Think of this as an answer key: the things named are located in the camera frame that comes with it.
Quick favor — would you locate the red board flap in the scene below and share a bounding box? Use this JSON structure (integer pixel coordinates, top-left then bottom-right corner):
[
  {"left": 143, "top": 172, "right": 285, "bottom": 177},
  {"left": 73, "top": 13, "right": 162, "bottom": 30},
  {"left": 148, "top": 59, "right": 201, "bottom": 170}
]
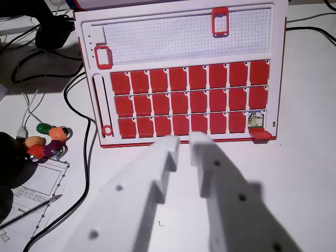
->
[{"left": 249, "top": 129, "right": 273, "bottom": 144}]

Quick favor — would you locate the picture card with printed word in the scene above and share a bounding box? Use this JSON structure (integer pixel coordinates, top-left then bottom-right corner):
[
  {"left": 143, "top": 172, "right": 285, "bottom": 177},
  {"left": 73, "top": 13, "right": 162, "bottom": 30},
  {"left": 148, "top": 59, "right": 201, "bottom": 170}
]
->
[{"left": 247, "top": 111, "right": 264, "bottom": 130}]

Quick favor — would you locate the orange capped clip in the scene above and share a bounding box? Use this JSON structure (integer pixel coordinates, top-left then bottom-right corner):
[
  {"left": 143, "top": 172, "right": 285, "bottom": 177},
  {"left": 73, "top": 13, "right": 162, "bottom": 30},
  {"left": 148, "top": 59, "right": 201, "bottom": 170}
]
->
[
  {"left": 49, "top": 126, "right": 72, "bottom": 142},
  {"left": 24, "top": 135, "right": 46, "bottom": 150}
]

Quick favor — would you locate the black pen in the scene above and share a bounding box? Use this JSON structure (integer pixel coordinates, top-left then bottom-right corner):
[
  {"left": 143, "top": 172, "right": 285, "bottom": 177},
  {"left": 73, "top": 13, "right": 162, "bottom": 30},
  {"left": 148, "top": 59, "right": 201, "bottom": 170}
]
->
[{"left": 0, "top": 194, "right": 64, "bottom": 229}]

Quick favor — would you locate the printed paper sheet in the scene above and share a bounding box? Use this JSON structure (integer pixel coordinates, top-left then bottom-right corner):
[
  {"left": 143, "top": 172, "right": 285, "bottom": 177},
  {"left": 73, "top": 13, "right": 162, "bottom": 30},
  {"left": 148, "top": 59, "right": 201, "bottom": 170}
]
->
[{"left": 0, "top": 157, "right": 71, "bottom": 245}]

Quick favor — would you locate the red capped clip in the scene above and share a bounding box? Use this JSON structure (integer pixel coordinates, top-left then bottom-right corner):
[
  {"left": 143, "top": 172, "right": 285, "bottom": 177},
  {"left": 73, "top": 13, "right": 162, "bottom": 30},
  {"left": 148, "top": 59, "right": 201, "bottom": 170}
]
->
[{"left": 26, "top": 145, "right": 46, "bottom": 162}]

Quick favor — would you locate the green capped clip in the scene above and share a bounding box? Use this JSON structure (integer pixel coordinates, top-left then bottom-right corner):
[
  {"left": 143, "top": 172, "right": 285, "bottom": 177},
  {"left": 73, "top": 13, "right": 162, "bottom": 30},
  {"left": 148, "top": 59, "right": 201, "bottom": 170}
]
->
[{"left": 36, "top": 123, "right": 55, "bottom": 136}]

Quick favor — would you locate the black rounded object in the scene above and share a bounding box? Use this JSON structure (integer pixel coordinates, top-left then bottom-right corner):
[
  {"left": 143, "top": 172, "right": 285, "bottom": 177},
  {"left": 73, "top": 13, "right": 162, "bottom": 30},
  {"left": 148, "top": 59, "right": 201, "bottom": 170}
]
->
[{"left": 0, "top": 132, "right": 40, "bottom": 224}]

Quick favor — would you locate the red and white game board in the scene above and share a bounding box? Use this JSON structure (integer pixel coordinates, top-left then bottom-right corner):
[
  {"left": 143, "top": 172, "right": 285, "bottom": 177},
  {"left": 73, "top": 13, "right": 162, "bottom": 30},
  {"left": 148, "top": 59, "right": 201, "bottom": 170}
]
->
[{"left": 72, "top": 0, "right": 290, "bottom": 149}]

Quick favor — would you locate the black power adapter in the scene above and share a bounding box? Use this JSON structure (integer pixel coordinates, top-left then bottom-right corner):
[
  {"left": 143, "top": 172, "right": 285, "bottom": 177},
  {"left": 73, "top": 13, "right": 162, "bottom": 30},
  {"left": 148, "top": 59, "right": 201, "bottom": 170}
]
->
[{"left": 35, "top": 13, "right": 75, "bottom": 50}]

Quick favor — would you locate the blue and red object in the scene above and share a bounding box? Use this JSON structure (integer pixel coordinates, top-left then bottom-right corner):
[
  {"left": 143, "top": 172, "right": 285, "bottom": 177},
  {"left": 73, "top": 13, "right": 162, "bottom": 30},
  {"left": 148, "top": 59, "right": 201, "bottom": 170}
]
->
[{"left": 64, "top": 0, "right": 88, "bottom": 12}]

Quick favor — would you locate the white power strip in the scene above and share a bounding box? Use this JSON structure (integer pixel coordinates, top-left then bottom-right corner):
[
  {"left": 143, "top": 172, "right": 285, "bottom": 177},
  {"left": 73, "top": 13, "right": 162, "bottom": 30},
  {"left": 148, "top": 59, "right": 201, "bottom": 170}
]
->
[{"left": 0, "top": 15, "right": 36, "bottom": 37}]

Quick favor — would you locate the long black cable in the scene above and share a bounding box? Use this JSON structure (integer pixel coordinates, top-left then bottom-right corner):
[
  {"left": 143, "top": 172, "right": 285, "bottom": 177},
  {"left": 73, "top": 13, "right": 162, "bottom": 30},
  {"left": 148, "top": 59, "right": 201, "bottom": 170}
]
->
[{"left": 23, "top": 72, "right": 97, "bottom": 252}]

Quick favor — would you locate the white usb plug cable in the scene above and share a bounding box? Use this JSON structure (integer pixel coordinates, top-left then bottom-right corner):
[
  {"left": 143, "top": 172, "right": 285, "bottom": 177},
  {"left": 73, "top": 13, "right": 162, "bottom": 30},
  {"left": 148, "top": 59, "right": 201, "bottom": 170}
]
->
[{"left": 16, "top": 91, "right": 30, "bottom": 139}]

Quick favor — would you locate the thin white cable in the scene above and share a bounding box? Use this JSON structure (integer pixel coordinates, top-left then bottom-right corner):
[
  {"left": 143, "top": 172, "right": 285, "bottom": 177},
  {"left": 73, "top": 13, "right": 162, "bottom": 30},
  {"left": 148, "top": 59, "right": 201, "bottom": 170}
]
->
[{"left": 27, "top": 90, "right": 45, "bottom": 125}]

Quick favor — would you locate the looped black cable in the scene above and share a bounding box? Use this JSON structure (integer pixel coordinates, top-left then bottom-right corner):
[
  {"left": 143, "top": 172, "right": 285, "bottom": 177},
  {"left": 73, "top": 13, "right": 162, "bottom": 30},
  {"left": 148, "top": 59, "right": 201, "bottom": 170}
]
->
[{"left": 10, "top": 46, "right": 84, "bottom": 85}]

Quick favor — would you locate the grey cable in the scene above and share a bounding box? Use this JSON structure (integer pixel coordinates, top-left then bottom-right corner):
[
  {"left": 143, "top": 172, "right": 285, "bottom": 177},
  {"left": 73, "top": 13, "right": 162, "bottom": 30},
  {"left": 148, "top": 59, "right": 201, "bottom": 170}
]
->
[{"left": 285, "top": 12, "right": 336, "bottom": 24}]

